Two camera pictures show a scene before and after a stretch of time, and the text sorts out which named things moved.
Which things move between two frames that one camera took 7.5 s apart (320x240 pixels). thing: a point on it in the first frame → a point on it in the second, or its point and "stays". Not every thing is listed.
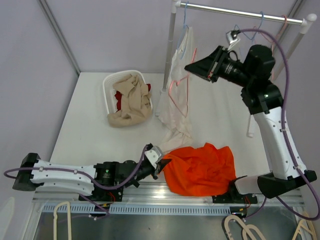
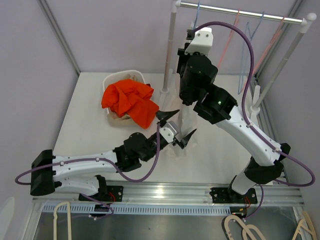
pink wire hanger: x=177 y=83 → x=229 y=36
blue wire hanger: x=258 y=27 → x=251 y=37
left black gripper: x=162 y=163 → x=164 y=116
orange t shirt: x=204 y=171 → x=128 y=97
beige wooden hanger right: x=246 y=230 stays
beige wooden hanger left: x=69 y=220 stays
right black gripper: x=205 y=68 → x=183 y=57
